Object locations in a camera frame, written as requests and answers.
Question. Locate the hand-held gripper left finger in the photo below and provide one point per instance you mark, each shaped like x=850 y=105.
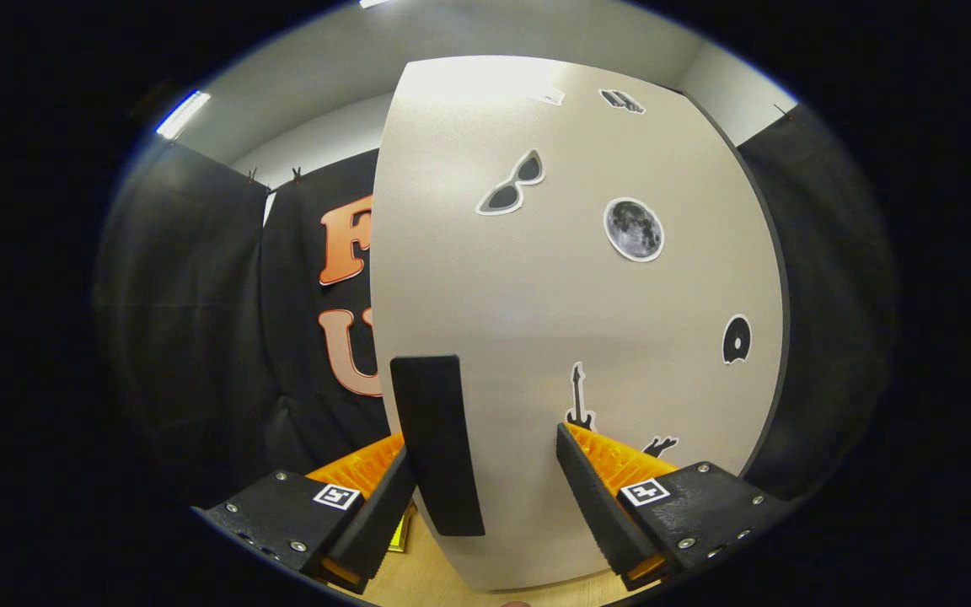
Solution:
x=367 y=531

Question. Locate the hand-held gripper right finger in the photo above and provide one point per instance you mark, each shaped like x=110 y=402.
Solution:
x=595 y=506

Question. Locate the beige shoe cabinet door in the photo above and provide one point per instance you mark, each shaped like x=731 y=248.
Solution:
x=536 y=295

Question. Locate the yellow book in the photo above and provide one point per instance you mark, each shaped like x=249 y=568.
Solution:
x=401 y=531

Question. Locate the black backdrop cloth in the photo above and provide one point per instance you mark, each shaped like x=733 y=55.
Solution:
x=199 y=295

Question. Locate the ceiling tube light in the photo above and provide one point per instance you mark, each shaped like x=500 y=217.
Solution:
x=183 y=115

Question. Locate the ceiling light panel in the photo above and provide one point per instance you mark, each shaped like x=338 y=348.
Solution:
x=374 y=3

